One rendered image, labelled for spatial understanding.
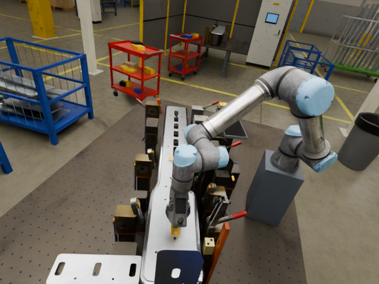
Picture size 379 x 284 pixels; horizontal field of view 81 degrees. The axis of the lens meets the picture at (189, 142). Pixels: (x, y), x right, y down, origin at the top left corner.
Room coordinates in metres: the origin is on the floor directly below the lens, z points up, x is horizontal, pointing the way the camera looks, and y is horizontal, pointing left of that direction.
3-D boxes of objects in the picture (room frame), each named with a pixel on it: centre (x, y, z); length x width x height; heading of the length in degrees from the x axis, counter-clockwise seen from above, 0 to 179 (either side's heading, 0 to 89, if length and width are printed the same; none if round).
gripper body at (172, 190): (0.57, 0.00, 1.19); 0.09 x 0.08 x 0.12; 8
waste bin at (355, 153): (2.83, -2.46, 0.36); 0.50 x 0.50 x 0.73
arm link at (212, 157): (0.63, -0.08, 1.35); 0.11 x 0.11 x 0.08; 28
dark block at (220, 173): (0.81, -0.18, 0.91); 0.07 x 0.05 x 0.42; 98
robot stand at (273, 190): (1.00, -0.54, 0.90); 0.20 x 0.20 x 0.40; 79
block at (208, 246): (0.48, -0.14, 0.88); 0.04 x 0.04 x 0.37; 8
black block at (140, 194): (0.71, 0.21, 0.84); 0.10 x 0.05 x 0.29; 98
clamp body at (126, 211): (0.57, 0.22, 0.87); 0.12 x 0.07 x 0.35; 98
